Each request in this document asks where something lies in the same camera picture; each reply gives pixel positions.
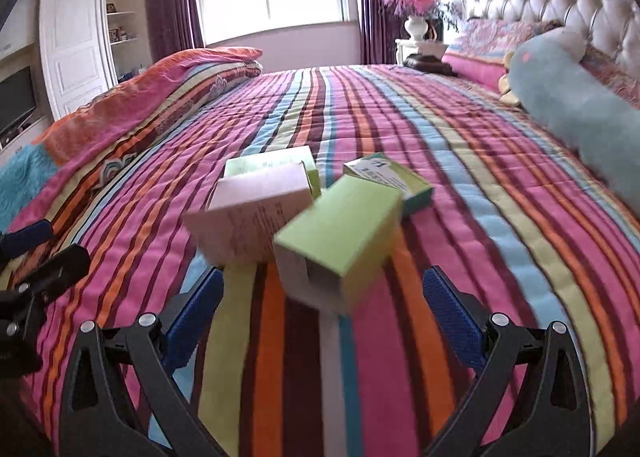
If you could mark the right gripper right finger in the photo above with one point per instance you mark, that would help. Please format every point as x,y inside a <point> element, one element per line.
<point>551,413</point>

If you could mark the lime green box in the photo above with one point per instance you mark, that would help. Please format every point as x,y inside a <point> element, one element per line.
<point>329,254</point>

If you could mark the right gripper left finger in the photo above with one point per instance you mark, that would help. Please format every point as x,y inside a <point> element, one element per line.
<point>97,416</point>

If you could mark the folded colourful quilt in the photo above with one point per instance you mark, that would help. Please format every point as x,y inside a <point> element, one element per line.
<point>82,152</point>

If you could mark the black television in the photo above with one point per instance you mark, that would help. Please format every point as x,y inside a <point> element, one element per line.
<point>17,99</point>

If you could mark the white wardrobe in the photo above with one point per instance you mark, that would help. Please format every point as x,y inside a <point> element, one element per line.
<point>88,47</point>

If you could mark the green vitamin E box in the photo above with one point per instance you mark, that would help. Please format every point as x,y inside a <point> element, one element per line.
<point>381,169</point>

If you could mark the pink white box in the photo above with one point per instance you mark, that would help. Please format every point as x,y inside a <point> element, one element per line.
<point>244,212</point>

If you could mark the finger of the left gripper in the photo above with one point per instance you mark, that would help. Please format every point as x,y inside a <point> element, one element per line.
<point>15,244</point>
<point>52,279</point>

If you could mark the light blue long plush pillow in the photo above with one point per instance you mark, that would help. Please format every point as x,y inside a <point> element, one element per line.
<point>546,77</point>

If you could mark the pale green box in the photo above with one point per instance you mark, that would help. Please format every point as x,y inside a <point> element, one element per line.
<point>273,159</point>

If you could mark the striped colourful bedspread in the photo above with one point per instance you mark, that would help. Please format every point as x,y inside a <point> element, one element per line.
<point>509,213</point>

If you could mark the purple curtain left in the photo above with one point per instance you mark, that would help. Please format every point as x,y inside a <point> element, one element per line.
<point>173,26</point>

